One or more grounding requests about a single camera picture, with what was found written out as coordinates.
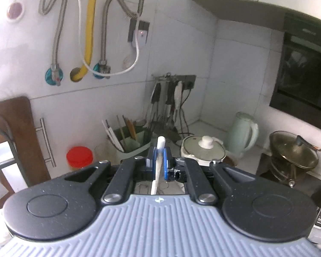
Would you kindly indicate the white chopstick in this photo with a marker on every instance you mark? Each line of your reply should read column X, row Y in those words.
column 159, row 152

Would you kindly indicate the plastic jar red lid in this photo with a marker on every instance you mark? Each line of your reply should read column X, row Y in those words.
column 79, row 158

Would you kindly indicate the metal wall hook rack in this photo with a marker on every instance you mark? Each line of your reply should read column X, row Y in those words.
column 171, row 76

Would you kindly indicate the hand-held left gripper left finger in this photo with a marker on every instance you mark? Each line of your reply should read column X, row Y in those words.
column 151, row 166

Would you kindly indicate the black gas stove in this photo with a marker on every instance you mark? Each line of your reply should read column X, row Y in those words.
column 267, row 172

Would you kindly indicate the bundle of assorted chopsticks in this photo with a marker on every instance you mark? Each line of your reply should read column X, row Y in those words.
column 123, row 128

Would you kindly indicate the wall socket white plug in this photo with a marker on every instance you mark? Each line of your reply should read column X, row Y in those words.
column 139, row 33

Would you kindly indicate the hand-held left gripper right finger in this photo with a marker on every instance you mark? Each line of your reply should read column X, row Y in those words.
column 167, row 166

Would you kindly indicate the set of hanging kitchen utensils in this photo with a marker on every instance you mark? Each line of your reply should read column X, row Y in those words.
column 160, row 107

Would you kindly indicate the tall clear glass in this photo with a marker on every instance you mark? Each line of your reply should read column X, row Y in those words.
column 104, row 152

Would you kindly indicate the white chopping board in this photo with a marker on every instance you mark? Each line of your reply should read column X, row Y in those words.
column 5, row 166

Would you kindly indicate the pot with glass lid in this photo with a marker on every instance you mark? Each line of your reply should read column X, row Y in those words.
column 294, row 152

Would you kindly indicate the round wall vent cap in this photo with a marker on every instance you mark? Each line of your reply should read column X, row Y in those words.
column 15, row 11

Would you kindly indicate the white electric pot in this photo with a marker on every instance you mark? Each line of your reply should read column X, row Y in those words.
column 203, row 150

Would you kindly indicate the wooden cutting board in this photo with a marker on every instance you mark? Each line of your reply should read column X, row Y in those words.
column 16, row 139

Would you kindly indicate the yellow pipe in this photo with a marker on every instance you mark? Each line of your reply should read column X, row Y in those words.
column 89, row 32

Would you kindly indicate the green electric kettle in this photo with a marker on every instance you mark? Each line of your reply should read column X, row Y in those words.
column 242, row 133

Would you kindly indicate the black range hood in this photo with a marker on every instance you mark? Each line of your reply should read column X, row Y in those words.
column 305, row 72

